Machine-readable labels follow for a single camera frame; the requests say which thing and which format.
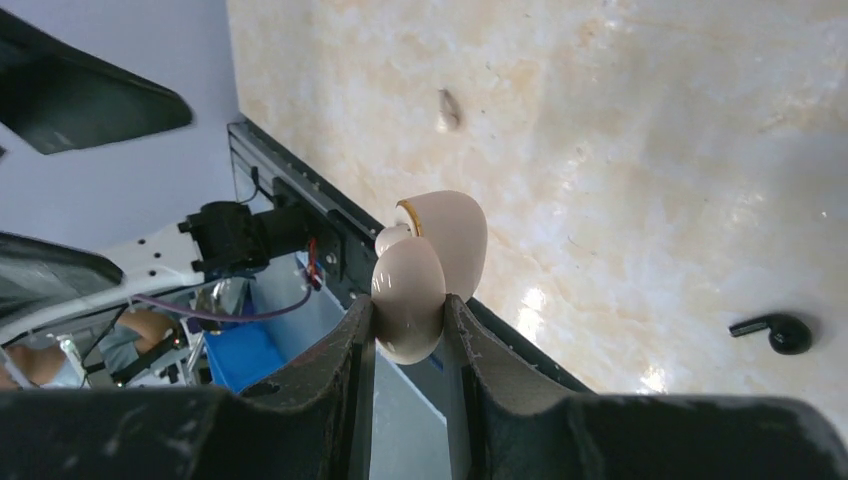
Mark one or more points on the beige earbud charging case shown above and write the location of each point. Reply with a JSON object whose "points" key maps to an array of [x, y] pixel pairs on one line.
{"points": [[412, 279]]}

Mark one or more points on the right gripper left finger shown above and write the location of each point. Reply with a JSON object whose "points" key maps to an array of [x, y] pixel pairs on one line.
{"points": [[199, 430]]}

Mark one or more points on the white earbud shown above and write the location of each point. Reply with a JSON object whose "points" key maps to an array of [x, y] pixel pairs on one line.
{"points": [[449, 116], [390, 236]]}

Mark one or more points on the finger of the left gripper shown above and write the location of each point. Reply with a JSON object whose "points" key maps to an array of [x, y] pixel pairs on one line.
{"points": [[37, 274], [58, 98]]}

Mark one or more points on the person in white shirt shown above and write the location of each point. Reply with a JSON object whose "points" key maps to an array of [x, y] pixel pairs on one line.
{"points": [[133, 334]]}

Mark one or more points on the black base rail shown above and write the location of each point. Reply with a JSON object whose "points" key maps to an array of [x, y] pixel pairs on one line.
{"points": [[309, 215]]}

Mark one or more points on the black earbud front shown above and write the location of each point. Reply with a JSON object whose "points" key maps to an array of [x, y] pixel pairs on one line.
{"points": [[788, 334]]}

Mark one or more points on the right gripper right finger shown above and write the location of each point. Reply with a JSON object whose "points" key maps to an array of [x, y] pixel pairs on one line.
{"points": [[629, 437]]}

